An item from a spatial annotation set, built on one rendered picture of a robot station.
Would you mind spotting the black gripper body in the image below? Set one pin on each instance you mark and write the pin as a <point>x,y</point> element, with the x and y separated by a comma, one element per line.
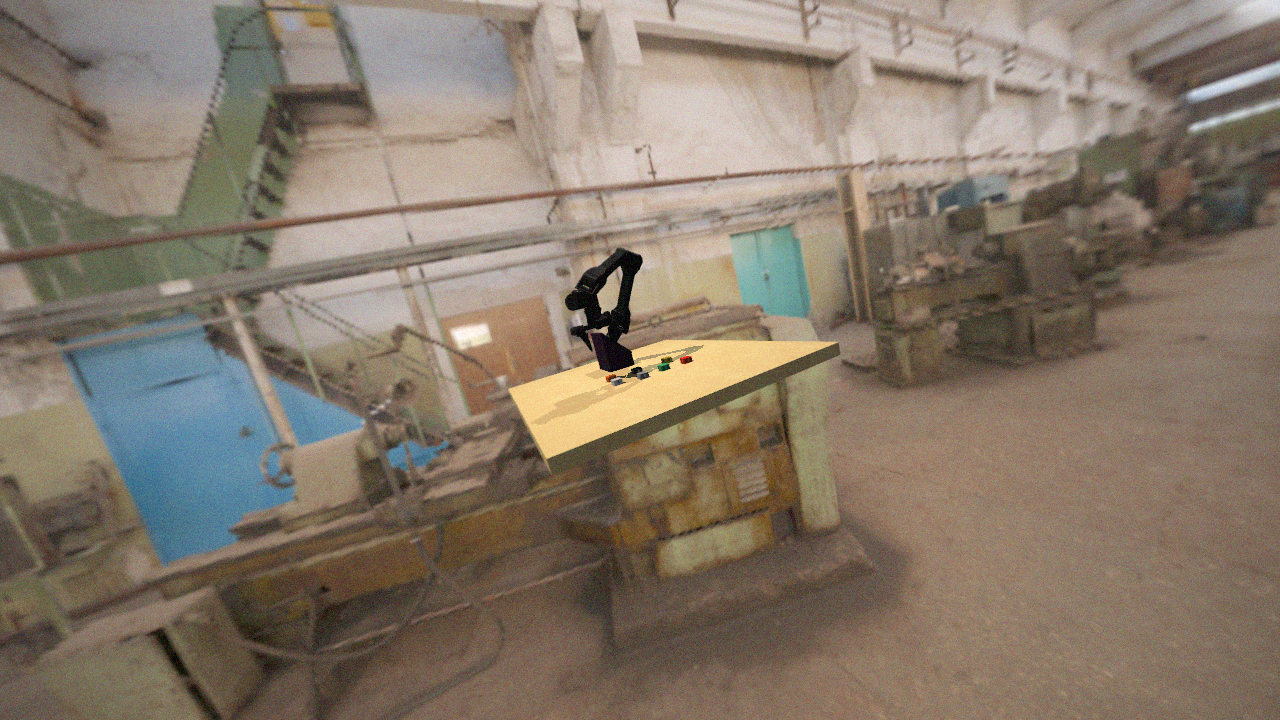
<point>579,330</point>

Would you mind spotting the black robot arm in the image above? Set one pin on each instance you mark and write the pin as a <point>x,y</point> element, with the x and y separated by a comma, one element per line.
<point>595,278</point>

